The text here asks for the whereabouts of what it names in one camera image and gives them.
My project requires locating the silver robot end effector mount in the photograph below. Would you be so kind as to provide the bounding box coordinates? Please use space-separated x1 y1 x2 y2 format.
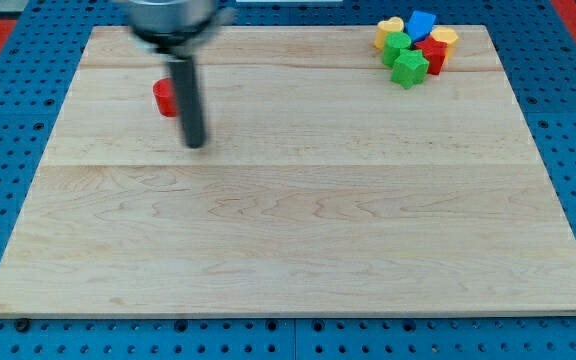
122 0 235 55

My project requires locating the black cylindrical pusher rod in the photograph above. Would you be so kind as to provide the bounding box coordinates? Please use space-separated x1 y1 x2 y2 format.
168 56 207 149

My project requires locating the red cylinder block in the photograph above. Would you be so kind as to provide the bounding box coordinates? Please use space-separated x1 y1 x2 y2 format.
152 78 178 117

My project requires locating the wooden board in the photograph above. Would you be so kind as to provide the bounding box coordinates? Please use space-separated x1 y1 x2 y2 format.
0 25 576 319

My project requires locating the green cylinder block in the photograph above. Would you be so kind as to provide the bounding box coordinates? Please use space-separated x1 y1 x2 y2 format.
381 32 412 67

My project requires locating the yellow heart block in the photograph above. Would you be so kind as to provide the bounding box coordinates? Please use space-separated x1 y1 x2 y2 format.
373 16 405 49

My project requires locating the green star block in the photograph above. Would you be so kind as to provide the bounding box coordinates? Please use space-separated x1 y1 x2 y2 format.
390 50 429 89

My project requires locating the blue cube block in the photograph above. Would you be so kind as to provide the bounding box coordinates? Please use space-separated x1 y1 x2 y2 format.
405 10 437 43

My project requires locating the red star block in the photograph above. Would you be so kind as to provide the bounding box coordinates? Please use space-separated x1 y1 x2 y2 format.
413 36 448 75

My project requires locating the yellow hexagon block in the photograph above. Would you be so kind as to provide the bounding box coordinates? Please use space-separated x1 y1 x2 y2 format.
430 26 459 60

